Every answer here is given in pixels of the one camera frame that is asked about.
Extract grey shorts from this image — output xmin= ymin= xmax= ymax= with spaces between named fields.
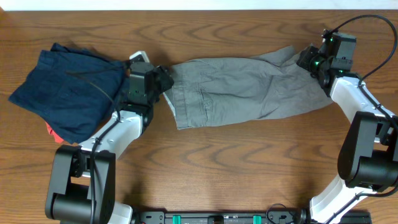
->
xmin=164 ymin=46 xmax=332 ymax=129

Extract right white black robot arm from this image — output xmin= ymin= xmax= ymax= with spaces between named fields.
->
xmin=297 ymin=45 xmax=397 ymax=223

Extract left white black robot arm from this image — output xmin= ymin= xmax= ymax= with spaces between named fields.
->
xmin=45 ymin=62 xmax=174 ymax=223

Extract folded navy blue garment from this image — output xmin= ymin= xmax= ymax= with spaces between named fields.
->
xmin=9 ymin=43 xmax=127 ymax=144

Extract red folded garment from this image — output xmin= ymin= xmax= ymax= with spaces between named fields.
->
xmin=45 ymin=123 xmax=64 ymax=144

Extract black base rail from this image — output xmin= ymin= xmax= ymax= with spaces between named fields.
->
xmin=133 ymin=203 xmax=373 ymax=224

